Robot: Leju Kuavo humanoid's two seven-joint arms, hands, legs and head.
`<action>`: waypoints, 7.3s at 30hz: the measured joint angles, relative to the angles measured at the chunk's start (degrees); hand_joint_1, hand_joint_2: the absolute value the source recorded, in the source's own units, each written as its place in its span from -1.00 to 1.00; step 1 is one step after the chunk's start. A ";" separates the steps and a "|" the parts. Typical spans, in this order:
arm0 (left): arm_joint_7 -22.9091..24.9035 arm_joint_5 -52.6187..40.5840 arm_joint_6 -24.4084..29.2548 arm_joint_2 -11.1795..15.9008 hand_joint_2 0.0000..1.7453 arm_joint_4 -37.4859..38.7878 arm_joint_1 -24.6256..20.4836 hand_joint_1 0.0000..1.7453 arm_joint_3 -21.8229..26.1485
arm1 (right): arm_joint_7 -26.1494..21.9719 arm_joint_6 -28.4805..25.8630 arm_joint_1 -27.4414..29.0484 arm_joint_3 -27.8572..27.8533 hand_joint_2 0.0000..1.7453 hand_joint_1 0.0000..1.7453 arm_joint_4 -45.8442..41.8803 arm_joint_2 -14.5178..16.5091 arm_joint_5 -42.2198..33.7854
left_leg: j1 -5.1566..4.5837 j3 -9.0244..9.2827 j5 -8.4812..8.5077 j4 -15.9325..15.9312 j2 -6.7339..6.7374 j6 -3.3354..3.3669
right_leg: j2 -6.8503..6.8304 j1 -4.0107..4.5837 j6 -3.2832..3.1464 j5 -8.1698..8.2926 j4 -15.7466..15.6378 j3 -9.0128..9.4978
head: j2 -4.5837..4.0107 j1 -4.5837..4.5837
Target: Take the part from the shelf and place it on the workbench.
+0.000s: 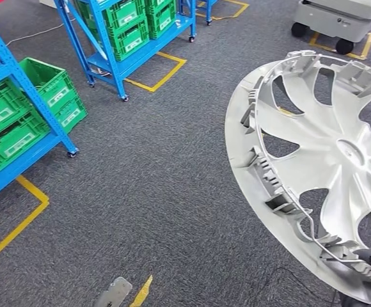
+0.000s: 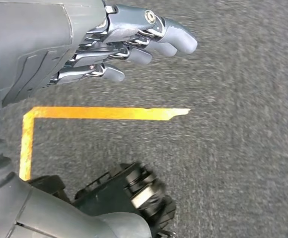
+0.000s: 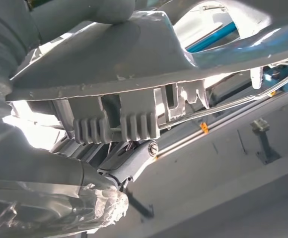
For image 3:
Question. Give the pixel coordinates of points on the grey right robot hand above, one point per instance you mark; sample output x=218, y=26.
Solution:
x=35, y=164

